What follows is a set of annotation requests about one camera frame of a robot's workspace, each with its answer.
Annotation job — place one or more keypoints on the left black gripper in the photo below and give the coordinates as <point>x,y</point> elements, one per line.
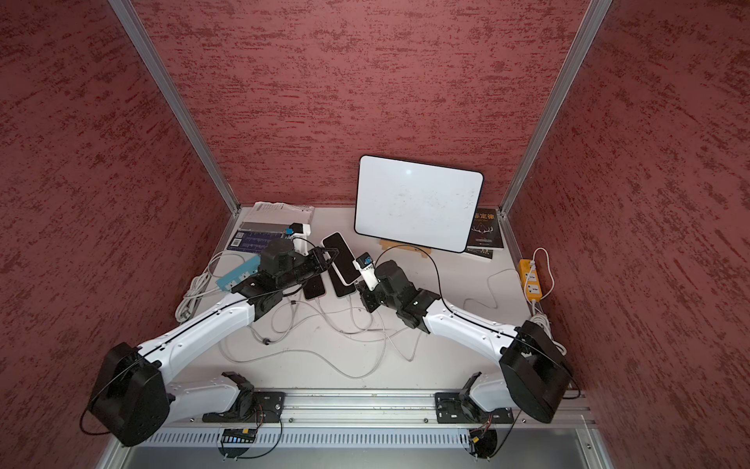
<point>321,264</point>

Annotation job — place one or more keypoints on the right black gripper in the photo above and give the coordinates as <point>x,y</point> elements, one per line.
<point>366,295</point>

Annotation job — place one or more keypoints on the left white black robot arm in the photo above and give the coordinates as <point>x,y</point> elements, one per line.
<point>136,393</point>

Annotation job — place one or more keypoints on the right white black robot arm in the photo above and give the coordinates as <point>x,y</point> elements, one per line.
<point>533,373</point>

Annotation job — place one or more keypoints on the dark blue booklet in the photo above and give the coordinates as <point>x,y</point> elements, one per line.
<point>253,242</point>

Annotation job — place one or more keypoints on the teal power strip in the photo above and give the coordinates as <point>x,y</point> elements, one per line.
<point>239,274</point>

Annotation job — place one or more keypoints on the black book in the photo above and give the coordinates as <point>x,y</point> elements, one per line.
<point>485,236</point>

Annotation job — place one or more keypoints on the yellow power strip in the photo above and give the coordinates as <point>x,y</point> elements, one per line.
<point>530,281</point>

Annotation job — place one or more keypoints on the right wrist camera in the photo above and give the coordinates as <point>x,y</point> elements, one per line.
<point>365,265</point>

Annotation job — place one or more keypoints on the white board with black frame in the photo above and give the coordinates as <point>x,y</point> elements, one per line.
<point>416,203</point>

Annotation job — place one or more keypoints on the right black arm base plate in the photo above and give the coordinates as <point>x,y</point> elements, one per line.
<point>459,408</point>

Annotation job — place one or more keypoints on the aluminium front rail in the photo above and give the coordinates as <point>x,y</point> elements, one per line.
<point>349,408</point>

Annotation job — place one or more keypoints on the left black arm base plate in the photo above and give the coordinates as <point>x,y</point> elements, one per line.
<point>258,404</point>

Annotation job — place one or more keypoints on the left aluminium frame post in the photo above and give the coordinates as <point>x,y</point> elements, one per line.
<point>136,31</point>

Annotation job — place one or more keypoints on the aluminium frame post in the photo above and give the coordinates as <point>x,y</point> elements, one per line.
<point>136,31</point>
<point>579,48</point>

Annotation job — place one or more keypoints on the right aluminium frame post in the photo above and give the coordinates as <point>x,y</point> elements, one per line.
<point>579,48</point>

